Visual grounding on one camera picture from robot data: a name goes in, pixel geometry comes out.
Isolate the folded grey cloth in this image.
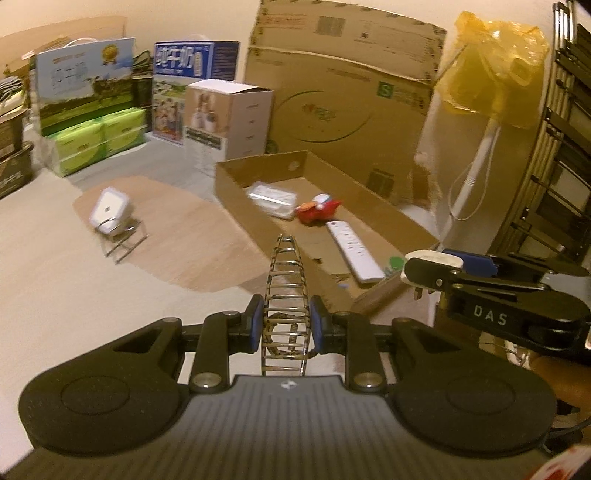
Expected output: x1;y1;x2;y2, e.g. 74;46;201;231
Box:
0;76;31;112

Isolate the white fan pole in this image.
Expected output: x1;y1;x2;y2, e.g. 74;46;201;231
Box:
447;117;505;223

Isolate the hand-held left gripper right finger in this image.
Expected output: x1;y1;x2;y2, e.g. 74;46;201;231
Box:
308;295;455;394

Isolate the white cube charger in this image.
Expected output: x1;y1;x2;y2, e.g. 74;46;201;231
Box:
90;187;130;232

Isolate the large cardboard box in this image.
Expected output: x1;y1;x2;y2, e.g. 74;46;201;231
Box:
242;0;448;214

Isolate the blue milk case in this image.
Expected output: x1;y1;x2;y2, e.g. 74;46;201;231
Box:
151;41;241;147

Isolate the green tissue pack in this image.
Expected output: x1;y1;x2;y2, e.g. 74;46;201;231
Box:
46;119;110;179
99;107;151;160

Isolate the cow picture milk case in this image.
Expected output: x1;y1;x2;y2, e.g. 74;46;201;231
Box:
34;38;137;137

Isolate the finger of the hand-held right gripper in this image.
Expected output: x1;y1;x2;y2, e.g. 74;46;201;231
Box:
442;249;590;283
404;256;551;297

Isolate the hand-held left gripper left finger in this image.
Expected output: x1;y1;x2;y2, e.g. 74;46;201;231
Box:
113;293;265;394

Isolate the fan covered with yellow bag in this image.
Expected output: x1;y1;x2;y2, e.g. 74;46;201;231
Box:
434;11;553;131

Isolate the flat cardboard sheet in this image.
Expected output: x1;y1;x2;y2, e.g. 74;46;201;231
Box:
0;16;128;80

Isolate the white product box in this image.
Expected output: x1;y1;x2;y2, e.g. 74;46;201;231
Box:
184;79;274;179

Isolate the white remote control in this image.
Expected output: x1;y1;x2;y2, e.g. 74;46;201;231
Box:
325;220;386;284

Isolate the metal wire rack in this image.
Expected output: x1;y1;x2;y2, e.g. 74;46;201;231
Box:
95;217;149;265

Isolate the black metal rack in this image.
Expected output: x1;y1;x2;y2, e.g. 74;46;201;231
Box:
489;0;591;278

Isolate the white plug adapter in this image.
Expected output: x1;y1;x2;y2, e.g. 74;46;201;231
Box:
401;249;464;300

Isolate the red round toy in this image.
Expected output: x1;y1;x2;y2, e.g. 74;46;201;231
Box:
295;194;344;226

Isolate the person's right forearm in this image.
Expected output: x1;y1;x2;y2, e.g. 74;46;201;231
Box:
530;353;591;426

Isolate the patterned metal phone stand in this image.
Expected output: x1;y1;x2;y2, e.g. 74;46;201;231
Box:
261;233;311;377

